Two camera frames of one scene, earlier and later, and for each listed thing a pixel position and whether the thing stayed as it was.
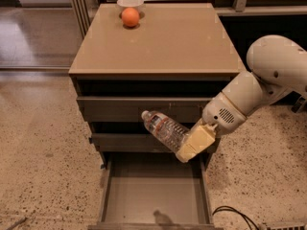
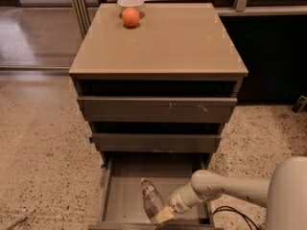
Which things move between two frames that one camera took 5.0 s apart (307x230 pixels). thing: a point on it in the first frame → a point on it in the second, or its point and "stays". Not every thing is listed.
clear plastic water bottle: (168, 131) → (153, 200)
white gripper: (222, 115) → (177, 202)
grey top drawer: (129, 108) stays
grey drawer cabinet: (169, 57) stays
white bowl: (129, 2) stays
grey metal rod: (17, 222) stays
